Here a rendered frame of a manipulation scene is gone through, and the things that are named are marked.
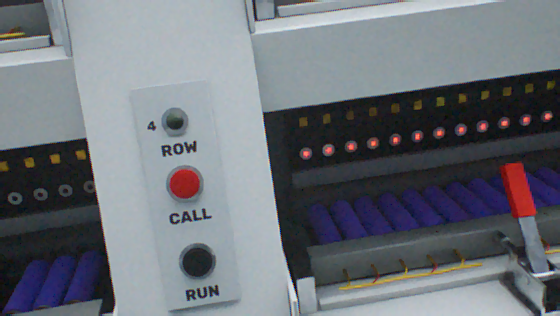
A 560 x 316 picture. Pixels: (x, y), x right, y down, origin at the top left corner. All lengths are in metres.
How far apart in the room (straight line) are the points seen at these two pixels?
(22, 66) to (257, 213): 0.14
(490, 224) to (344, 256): 0.11
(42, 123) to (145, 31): 0.08
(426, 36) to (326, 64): 0.06
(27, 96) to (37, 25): 0.08
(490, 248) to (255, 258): 0.19
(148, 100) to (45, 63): 0.06
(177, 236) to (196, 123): 0.06
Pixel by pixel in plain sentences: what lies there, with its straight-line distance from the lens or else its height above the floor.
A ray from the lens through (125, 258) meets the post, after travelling 0.30.
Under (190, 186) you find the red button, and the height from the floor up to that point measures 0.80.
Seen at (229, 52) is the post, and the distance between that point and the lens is 0.29.
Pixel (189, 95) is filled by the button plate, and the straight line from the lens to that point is 0.29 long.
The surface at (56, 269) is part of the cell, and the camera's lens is 0.44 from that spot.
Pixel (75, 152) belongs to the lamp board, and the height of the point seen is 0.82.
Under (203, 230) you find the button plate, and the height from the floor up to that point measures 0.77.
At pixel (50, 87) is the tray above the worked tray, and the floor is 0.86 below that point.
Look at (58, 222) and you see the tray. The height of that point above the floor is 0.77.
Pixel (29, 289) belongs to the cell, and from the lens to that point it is 0.43.
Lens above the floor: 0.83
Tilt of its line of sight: 5 degrees down
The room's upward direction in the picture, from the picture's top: 8 degrees counter-clockwise
